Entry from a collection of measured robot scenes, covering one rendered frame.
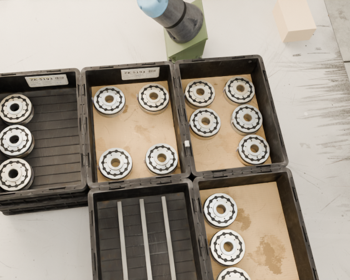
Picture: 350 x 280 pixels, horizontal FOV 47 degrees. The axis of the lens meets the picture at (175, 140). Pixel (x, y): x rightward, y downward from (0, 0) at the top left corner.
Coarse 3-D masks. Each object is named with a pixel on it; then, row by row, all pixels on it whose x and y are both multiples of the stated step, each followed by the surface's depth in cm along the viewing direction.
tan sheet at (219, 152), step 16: (192, 80) 140; (208, 80) 140; (224, 80) 141; (192, 112) 135; (224, 112) 136; (224, 128) 134; (192, 144) 130; (208, 144) 131; (224, 144) 131; (208, 160) 129; (224, 160) 129
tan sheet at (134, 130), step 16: (128, 96) 135; (96, 112) 132; (128, 112) 133; (144, 112) 133; (96, 128) 130; (112, 128) 130; (128, 128) 131; (144, 128) 131; (160, 128) 132; (96, 144) 128; (112, 144) 128; (128, 144) 129; (144, 144) 129; (176, 144) 130; (160, 160) 128; (144, 176) 125
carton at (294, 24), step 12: (288, 0) 164; (300, 0) 164; (276, 12) 166; (288, 12) 161; (300, 12) 162; (276, 24) 168; (288, 24) 159; (300, 24) 160; (312, 24) 160; (288, 36) 161; (300, 36) 163
